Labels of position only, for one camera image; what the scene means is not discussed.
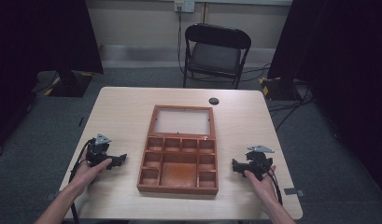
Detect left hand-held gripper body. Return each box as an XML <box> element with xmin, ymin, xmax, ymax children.
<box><xmin>85</xmin><ymin>133</ymin><xmax>113</xmax><ymax>171</ymax></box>

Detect black floor cables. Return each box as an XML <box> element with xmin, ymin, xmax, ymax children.
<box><xmin>241</xmin><ymin>63</ymin><xmax>315</xmax><ymax>133</ymax></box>

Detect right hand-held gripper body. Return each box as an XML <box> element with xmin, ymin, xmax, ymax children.
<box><xmin>245</xmin><ymin>145</ymin><xmax>276</xmax><ymax>182</ymax></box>

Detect person's left hand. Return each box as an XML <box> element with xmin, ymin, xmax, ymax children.
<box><xmin>68</xmin><ymin>151</ymin><xmax>113</xmax><ymax>191</ymax></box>

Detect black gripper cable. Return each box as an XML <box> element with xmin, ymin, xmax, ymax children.
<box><xmin>68</xmin><ymin>138</ymin><xmax>96</xmax><ymax>224</ymax></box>
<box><xmin>265</xmin><ymin>167</ymin><xmax>284</xmax><ymax>207</ymax></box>

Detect black folding chair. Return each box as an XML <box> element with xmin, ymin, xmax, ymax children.
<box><xmin>182</xmin><ymin>22</ymin><xmax>252</xmax><ymax>91</ymax></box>

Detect wooden compartment box with glass lid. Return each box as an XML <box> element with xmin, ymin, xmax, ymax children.
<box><xmin>136</xmin><ymin>105</ymin><xmax>219</xmax><ymax>196</ymax></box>

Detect black cable from wall outlet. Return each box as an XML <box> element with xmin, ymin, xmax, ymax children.
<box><xmin>177</xmin><ymin>6</ymin><xmax>192</xmax><ymax>78</ymax></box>

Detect white wall outlet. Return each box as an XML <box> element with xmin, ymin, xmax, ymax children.
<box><xmin>174</xmin><ymin>0</ymin><xmax>196</xmax><ymax>14</ymax></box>

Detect black stand base striped tape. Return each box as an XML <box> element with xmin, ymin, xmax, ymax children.
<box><xmin>43</xmin><ymin>70</ymin><xmax>95</xmax><ymax>98</ymax></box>
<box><xmin>258</xmin><ymin>76</ymin><xmax>303</xmax><ymax>102</ymax></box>

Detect grey tape strip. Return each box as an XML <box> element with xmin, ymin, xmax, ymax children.
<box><xmin>283</xmin><ymin>188</ymin><xmax>306</xmax><ymax>197</ymax></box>

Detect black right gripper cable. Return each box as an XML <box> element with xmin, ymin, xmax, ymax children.
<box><xmin>265</xmin><ymin>167</ymin><xmax>284</xmax><ymax>207</ymax></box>

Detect dark curtain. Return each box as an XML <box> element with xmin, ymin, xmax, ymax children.
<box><xmin>0</xmin><ymin>0</ymin><xmax>105</xmax><ymax>157</ymax></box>
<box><xmin>267</xmin><ymin>0</ymin><xmax>382</xmax><ymax>190</ymax></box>

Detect person's right hand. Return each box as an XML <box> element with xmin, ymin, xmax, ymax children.
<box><xmin>243</xmin><ymin>164</ymin><xmax>277</xmax><ymax>203</ymax></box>

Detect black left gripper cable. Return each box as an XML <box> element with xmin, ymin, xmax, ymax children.
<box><xmin>68</xmin><ymin>138</ymin><xmax>96</xmax><ymax>224</ymax></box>

